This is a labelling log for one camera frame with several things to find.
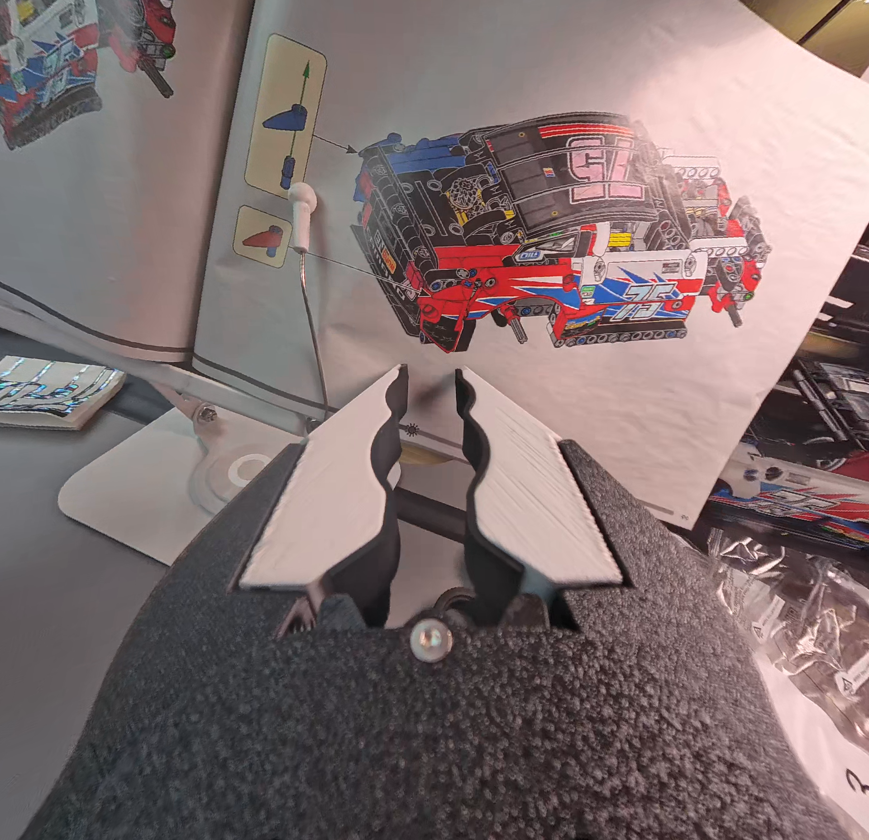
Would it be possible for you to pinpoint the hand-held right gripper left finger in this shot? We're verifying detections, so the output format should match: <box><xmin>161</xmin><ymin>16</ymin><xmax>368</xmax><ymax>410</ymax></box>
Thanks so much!
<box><xmin>239</xmin><ymin>363</ymin><xmax>410</xmax><ymax>629</ymax></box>

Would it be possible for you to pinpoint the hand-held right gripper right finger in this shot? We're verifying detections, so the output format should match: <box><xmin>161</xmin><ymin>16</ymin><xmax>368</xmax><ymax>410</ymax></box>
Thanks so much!
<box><xmin>454</xmin><ymin>368</ymin><xmax>624</xmax><ymax>629</ymax></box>

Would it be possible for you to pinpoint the toy car instruction booklet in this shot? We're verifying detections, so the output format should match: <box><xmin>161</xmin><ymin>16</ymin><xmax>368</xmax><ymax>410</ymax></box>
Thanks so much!
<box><xmin>0</xmin><ymin>0</ymin><xmax>869</xmax><ymax>532</ymax></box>

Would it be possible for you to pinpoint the white metal book stand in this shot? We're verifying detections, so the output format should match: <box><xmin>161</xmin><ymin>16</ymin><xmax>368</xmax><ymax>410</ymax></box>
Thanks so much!
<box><xmin>57</xmin><ymin>361</ymin><xmax>469</xmax><ymax>568</ymax></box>

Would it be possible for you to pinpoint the clear plastic bag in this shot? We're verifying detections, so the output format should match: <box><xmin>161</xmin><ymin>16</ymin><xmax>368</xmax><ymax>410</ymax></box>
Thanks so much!
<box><xmin>706</xmin><ymin>528</ymin><xmax>869</xmax><ymax>692</ymax></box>
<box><xmin>747</xmin><ymin>650</ymin><xmax>869</xmax><ymax>840</ymax></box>

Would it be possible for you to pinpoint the black toy car set box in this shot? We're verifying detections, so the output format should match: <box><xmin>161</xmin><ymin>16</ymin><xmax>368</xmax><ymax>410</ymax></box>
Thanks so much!
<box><xmin>706</xmin><ymin>239</ymin><xmax>869</xmax><ymax>552</ymax></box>

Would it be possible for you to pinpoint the folded shiny sticker sheet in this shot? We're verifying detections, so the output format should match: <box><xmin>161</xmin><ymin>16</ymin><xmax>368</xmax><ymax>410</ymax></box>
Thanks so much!
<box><xmin>0</xmin><ymin>354</ymin><xmax>126</xmax><ymax>431</ymax></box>

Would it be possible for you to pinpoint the metal page holder wire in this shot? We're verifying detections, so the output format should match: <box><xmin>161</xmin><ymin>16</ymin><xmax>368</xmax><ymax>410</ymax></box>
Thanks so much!
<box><xmin>288</xmin><ymin>183</ymin><xmax>334</xmax><ymax>420</ymax></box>

